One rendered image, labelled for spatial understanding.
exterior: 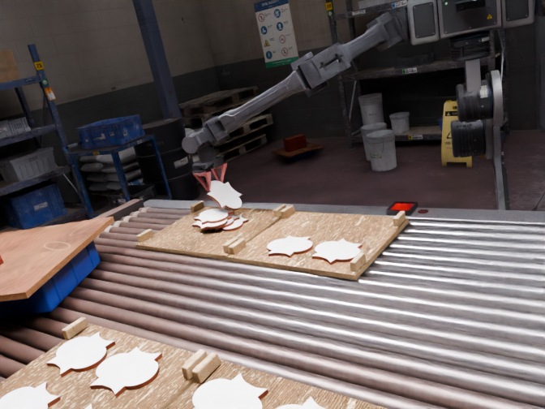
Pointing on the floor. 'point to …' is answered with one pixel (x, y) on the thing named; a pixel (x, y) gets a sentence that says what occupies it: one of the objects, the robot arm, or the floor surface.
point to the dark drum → (169, 130)
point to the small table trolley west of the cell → (115, 168)
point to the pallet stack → (238, 142)
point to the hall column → (156, 58)
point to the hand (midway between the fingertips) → (214, 185)
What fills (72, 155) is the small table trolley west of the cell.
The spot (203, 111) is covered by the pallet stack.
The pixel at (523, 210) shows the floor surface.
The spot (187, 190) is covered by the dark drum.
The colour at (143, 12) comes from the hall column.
